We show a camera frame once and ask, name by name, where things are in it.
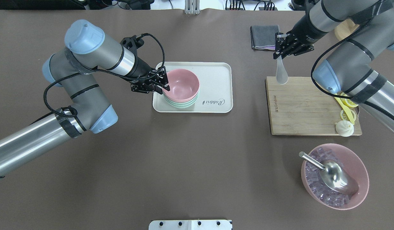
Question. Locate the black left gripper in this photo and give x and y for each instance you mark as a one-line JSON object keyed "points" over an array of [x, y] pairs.
{"points": [[142, 71]]}

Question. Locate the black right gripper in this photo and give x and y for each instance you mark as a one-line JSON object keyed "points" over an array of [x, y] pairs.
{"points": [[303, 30]]}

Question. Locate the white spoon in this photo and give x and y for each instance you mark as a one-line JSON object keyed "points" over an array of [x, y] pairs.
{"points": [[281, 73]]}

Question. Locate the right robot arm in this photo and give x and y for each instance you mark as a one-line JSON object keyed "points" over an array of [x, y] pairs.
{"points": [[347, 67]]}

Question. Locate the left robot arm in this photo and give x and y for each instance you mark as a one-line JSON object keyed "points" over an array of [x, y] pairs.
{"points": [[74, 98]]}

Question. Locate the green bowl stack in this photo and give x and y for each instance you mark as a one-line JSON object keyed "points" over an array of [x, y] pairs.
{"points": [[182, 105]]}

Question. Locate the pink bowl with ice cubes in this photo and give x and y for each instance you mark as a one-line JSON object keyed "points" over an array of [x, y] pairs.
{"points": [[350, 162]]}

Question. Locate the grey folded cloth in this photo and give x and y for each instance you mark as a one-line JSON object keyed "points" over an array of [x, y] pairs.
{"points": [[263, 36]]}

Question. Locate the cream rabbit tray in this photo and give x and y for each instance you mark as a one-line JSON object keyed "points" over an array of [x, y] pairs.
{"points": [[215, 88]]}

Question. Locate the wooden cutting board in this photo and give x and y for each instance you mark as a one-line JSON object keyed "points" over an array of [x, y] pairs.
{"points": [[299, 108]]}

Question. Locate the wooden mug tree stand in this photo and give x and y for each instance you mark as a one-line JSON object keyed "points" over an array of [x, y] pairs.
{"points": [[344, 29]]}

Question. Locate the white garlic bulb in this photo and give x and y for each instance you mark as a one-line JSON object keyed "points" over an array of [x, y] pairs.
{"points": [[344, 128]]}

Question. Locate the metal ladle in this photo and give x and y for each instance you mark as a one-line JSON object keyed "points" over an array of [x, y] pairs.
{"points": [[333, 175]]}

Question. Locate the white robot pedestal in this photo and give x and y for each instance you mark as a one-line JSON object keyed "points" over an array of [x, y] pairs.
{"points": [[193, 224]]}

